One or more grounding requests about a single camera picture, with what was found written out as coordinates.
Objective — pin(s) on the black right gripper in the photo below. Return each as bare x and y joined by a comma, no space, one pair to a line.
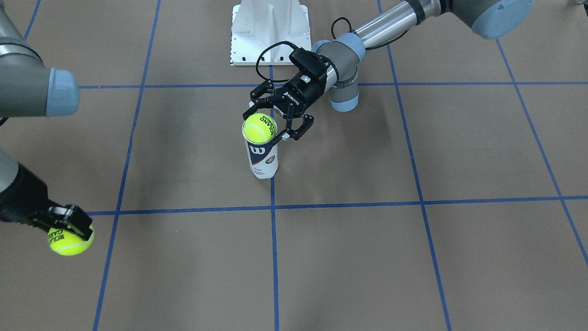
20,201

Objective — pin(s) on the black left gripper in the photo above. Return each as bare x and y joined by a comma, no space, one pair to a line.
301,93

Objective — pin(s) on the yellow tennis ball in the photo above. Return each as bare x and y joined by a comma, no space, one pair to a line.
67,244
259,128

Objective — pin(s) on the white Wilson tennis ball can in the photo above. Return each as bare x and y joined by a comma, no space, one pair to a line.
263,160

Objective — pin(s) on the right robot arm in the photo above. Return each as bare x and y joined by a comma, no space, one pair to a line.
30,89

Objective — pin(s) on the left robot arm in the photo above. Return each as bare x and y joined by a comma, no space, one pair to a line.
330,66

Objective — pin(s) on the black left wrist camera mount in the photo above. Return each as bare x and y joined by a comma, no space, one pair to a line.
310,64

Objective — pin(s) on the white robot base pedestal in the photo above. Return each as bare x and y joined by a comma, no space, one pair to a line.
270,32

